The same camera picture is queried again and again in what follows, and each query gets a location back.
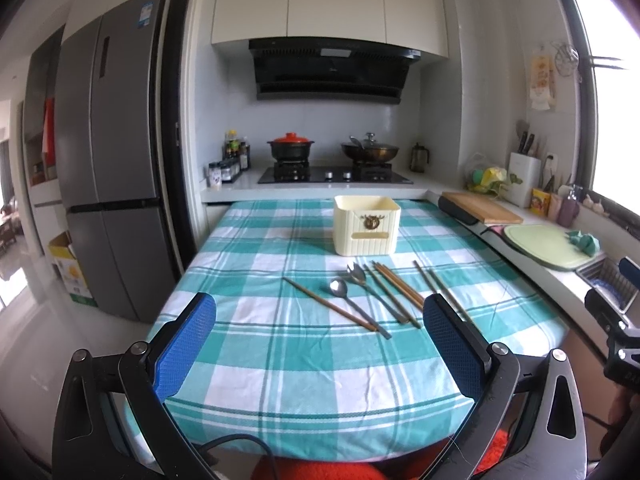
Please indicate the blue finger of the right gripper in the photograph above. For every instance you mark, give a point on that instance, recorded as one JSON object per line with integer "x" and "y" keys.
{"x": 630, "y": 271}

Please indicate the green cutting board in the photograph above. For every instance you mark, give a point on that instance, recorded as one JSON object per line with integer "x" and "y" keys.
{"x": 549, "y": 246}

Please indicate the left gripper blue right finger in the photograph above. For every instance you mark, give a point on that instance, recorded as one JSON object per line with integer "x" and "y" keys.
{"x": 548, "y": 440}

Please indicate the black wok with lid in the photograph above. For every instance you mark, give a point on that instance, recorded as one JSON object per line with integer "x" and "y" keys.
{"x": 369, "y": 150}

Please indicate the steel spoon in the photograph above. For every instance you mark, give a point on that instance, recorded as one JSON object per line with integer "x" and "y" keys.
{"x": 339, "y": 289}

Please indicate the yellow green produce bag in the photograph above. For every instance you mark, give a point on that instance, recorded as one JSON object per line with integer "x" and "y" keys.
{"x": 483, "y": 177}

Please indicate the black range hood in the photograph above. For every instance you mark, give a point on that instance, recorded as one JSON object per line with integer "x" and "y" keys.
{"x": 330, "y": 68}

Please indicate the glass french press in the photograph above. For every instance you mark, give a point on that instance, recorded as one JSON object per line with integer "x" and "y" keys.
{"x": 419, "y": 158}

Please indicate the person right hand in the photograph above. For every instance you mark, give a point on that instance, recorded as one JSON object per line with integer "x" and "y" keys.
{"x": 625, "y": 402}

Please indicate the wooden cutting board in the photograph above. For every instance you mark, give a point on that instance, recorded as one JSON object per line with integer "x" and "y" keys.
{"x": 482, "y": 208}

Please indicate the yellow snack packet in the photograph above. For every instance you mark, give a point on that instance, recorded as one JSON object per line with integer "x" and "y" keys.
{"x": 539, "y": 202}

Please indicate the black gas stove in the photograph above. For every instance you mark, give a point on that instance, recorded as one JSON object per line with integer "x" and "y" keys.
{"x": 358, "y": 172}

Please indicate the steel spork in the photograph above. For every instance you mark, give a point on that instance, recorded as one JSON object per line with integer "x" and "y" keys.
{"x": 356, "y": 273}

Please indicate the sauce bottles group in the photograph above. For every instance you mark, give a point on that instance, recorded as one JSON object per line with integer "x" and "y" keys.
{"x": 235, "y": 157}

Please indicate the red stool cushion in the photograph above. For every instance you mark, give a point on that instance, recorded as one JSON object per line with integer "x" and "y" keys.
{"x": 409, "y": 466}

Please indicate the yellow cardboard box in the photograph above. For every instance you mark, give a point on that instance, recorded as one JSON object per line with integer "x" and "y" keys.
{"x": 61, "y": 250}

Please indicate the white knife block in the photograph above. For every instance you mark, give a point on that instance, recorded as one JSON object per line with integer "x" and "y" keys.
{"x": 523, "y": 176}

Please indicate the cream utensil holder box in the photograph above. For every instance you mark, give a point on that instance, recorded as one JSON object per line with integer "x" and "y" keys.
{"x": 365, "y": 225}

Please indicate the grey refrigerator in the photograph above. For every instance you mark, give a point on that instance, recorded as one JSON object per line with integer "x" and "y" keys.
{"x": 105, "y": 146}

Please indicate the dark wooden chopstick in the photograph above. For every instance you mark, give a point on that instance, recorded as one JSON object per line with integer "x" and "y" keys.
{"x": 458, "y": 307}
{"x": 432, "y": 280}

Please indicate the hanging wall towel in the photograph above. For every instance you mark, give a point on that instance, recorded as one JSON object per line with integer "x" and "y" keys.
{"x": 541, "y": 81}

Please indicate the teal plaid tablecloth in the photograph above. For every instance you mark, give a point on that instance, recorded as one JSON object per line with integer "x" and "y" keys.
{"x": 282, "y": 368}

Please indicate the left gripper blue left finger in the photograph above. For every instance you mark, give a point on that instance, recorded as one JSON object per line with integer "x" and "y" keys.
{"x": 89, "y": 441}

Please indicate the white spice jar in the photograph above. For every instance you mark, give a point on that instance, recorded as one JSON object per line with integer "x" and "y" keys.
{"x": 214, "y": 175}

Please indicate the purple soap dispenser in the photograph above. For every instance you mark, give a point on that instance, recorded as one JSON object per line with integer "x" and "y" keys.
{"x": 570, "y": 205}

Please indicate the black pot red lid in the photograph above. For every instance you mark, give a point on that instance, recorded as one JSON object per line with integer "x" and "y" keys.
{"x": 290, "y": 148}

